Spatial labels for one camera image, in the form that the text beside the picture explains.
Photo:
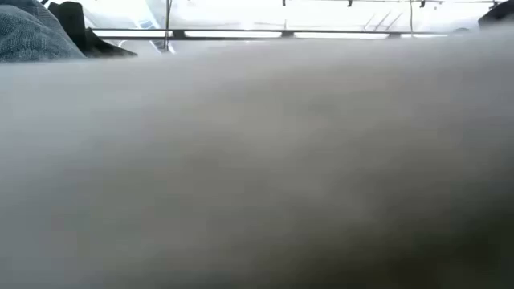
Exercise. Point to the black overhead light rail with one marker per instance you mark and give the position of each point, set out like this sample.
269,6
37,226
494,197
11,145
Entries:
178,34

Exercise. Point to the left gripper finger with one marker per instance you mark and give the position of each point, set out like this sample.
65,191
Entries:
100,47

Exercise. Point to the blue striped towel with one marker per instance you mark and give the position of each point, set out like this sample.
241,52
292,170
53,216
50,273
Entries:
32,36

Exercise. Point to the white grey patterned cloth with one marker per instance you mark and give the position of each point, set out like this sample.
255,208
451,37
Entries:
257,160

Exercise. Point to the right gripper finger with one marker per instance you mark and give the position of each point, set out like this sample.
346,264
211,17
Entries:
502,16

